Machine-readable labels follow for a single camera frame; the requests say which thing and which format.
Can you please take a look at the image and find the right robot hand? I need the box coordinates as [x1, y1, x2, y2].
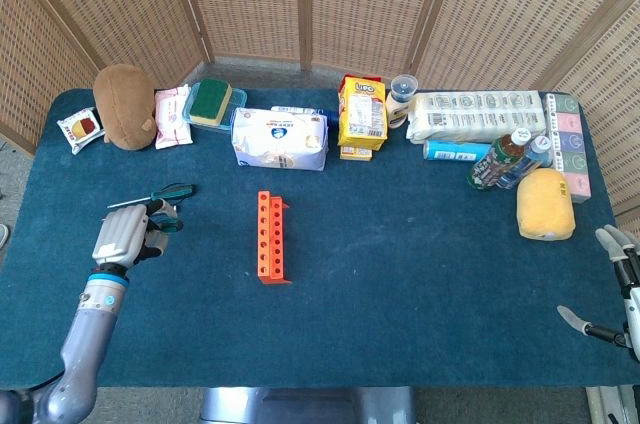
[556, 223, 640, 363]

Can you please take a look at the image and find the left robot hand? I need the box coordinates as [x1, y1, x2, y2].
[91, 198, 184, 274]

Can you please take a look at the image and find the orange tube rack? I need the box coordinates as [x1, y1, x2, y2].
[256, 190, 293, 287]

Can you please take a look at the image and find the white snack packet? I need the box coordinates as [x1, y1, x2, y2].
[56, 107, 106, 156]

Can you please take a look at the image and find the pink white wipes pack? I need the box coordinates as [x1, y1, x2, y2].
[153, 84, 194, 150]

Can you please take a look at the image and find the brown plush toy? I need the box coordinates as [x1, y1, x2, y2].
[93, 64, 157, 151]

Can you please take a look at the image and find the green yellow sponge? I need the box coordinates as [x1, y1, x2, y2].
[188, 78, 234, 125]

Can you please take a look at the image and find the clear blue plastic container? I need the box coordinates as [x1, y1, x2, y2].
[181, 82, 249, 133]

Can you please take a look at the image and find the blue label water bottle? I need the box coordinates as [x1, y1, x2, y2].
[497, 136, 553, 190]

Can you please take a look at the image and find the white blue tissue bag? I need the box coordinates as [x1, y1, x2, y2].
[230, 107, 329, 173]

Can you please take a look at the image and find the pastel tissue multipack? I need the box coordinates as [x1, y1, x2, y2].
[542, 92, 593, 204]

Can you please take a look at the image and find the green tea bottle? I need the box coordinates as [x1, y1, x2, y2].
[467, 128, 532, 192]

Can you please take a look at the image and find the blue table cloth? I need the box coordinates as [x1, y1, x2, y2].
[0, 87, 640, 389]

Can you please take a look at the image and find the blue cylindrical can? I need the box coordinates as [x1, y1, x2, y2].
[423, 139, 494, 164]

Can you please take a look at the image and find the small yellow box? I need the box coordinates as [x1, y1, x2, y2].
[339, 145, 374, 162]

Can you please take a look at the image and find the grey metal base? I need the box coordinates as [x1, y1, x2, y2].
[198, 386, 417, 424]

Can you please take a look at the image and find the white toilet paper pack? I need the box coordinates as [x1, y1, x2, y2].
[405, 90, 548, 145]

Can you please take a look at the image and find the yellow biscuit box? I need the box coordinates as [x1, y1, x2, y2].
[337, 74, 389, 151]

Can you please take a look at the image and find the white jar with clear lid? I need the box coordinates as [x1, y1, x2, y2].
[385, 74, 419, 130]

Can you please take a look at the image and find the large green-handled screwdriver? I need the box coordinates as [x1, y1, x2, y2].
[106, 183, 197, 209]

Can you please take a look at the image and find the white metal frame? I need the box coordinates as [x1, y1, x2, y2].
[585, 384, 640, 424]

